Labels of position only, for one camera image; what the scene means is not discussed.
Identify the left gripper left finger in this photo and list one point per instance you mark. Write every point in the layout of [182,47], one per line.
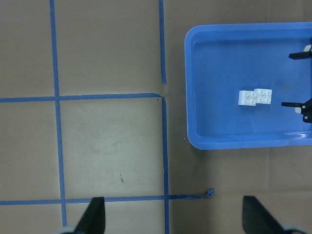
[93,220]

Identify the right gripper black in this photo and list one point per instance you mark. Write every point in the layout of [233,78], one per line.
[302,108]

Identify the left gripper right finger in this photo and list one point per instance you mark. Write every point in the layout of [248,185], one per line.
[256,219]

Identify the white block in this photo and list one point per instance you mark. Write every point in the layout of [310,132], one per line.
[263,96]
[247,98]

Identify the blue plastic tray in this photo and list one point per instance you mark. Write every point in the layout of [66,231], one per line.
[221,60]

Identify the brown paper table cover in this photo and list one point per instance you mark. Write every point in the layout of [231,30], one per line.
[92,103]

